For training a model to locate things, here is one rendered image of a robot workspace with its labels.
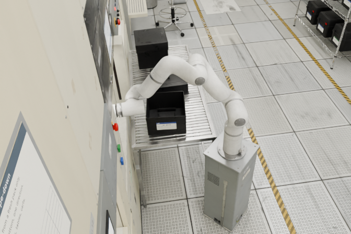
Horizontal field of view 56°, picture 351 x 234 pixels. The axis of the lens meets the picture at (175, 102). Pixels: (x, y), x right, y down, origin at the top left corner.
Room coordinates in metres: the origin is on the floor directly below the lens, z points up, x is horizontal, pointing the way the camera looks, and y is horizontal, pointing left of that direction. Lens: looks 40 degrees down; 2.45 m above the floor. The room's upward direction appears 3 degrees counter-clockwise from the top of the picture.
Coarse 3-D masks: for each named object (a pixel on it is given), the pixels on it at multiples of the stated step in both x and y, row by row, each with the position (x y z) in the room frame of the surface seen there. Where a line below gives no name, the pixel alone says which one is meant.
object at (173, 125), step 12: (156, 96) 1.91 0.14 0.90; (168, 96) 1.91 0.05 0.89; (180, 96) 1.91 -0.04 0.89; (156, 108) 1.91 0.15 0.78; (168, 108) 1.88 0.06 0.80; (180, 108) 1.90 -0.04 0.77; (156, 120) 1.64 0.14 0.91; (168, 120) 1.64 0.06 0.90; (180, 120) 1.64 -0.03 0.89; (156, 132) 1.64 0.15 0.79; (168, 132) 1.64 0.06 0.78; (180, 132) 1.64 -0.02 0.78
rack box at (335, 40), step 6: (336, 24) 3.70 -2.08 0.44; (342, 24) 3.68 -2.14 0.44; (348, 24) 3.67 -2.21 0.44; (336, 30) 3.64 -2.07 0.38; (342, 30) 3.54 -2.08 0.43; (348, 30) 3.51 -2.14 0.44; (336, 36) 3.60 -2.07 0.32; (348, 36) 3.45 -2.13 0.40; (336, 42) 3.56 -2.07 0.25; (342, 42) 3.46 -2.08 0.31; (348, 42) 3.45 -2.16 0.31; (342, 48) 3.45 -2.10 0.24; (348, 48) 3.45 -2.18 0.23
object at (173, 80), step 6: (168, 78) 2.17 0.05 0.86; (174, 78) 2.17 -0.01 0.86; (180, 78) 2.17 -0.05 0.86; (162, 84) 2.10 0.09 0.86; (168, 84) 2.10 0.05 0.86; (174, 84) 2.09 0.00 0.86; (180, 84) 2.09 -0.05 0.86; (186, 84) 2.09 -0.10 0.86; (162, 90) 2.06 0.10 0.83; (168, 90) 2.07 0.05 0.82; (174, 90) 2.07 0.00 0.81; (180, 90) 2.08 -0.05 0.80; (186, 90) 2.09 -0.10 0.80
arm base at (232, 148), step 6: (228, 138) 1.42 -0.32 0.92; (234, 138) 1.41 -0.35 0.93; (240, 138) 1.42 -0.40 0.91; (222, 144) 1.51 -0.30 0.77; (228, 144) 1.42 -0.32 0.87; (234, 144) 1.41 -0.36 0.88; (240, 144) 1.42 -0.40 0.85; (222, 150) 1.45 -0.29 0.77; (228, 150) 1.42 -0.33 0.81; (234, 150) 1.41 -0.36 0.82; (240, 150) 1.42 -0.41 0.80; (222, 156) 1.41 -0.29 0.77; (228, 156) 1.40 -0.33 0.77; (234, 156) 1.40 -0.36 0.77; (240, 156) 1.39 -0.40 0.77
